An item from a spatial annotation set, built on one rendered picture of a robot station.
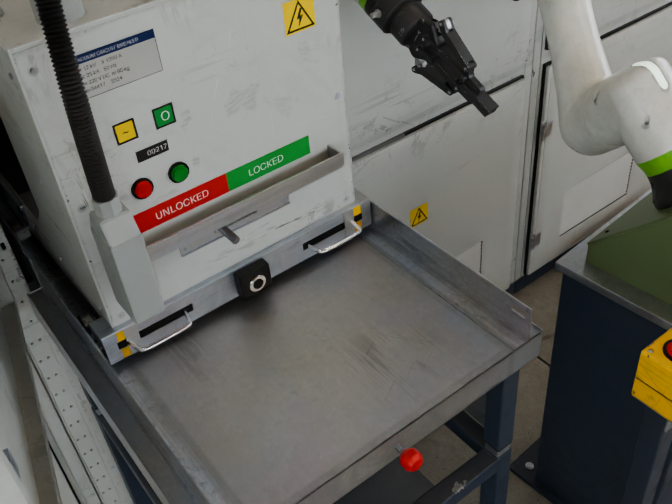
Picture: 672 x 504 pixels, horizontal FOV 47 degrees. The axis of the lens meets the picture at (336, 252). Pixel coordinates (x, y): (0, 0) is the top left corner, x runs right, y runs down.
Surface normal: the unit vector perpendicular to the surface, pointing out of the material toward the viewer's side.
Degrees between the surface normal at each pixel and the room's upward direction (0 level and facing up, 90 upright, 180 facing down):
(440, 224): 90
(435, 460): 0
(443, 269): 90
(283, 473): 0
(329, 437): 0
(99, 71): 90
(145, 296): 90
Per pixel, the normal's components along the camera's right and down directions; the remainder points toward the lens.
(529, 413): -0.08, -0.77
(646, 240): -0.74, 0.47
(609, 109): -0.84, 0.49
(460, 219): 0.60, 0.47
